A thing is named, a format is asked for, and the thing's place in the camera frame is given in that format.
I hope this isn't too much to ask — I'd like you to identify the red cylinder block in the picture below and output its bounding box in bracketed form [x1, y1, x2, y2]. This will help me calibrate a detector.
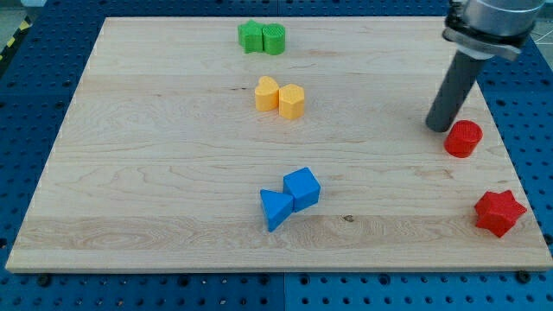
[444, 120, 483, 158]

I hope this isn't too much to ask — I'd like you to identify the blue cube block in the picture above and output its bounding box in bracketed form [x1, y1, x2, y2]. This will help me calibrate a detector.
[283, 168, 321, 213]

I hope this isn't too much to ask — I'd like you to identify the blue triangle block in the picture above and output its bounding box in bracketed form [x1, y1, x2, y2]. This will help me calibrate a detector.
[260, 189, 294, 232]

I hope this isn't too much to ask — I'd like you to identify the yellow pentagon block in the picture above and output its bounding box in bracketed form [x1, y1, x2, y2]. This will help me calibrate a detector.
[278, 84, 305, 120]

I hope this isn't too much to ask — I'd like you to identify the yellow heart block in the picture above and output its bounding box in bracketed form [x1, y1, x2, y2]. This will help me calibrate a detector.
[254, 76, 280, 111]

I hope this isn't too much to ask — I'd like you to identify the light wooden board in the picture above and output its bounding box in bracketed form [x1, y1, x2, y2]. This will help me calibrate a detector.
[6, 17, 552, 273]

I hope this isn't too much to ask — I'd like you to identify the green cylinder block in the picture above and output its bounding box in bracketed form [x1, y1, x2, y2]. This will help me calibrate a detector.
[262, 23, 286, 55]

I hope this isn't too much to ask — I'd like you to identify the green star block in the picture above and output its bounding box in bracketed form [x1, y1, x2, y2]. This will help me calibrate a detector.
[238, 20, 264, 54]

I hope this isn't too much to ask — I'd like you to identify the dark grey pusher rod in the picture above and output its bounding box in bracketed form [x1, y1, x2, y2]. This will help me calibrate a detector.
[425, 51, 486, 132]

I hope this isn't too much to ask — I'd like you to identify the red star block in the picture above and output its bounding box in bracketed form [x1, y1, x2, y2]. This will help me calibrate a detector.
[474, 190, 527, 238]

